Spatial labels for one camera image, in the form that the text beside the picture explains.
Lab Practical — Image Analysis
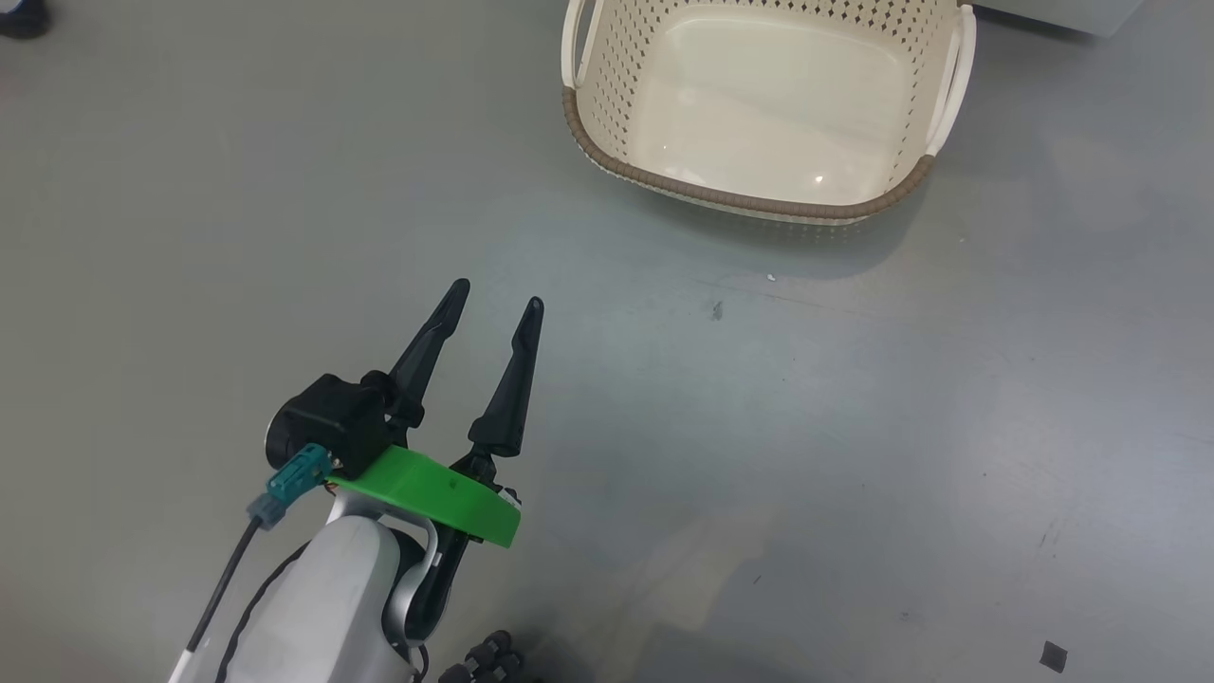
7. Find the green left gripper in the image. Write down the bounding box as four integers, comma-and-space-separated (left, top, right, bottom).
327, 278, 545, 549

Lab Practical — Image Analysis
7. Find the cream perforated laundry basket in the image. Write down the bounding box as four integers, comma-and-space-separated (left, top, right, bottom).
561, 0, 976, 226

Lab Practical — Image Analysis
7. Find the white washing machine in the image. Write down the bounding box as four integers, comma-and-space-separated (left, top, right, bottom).
972, 0, 1149, 39

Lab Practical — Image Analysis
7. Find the dark rounded object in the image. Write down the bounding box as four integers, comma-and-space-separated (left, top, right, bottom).
0, 0, 50, 41

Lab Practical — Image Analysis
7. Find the left cable with teal plug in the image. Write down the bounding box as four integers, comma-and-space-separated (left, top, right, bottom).
169, 444, 333, 683

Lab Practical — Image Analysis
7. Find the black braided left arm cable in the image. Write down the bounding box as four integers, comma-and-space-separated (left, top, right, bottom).
216, 543, 309, 683

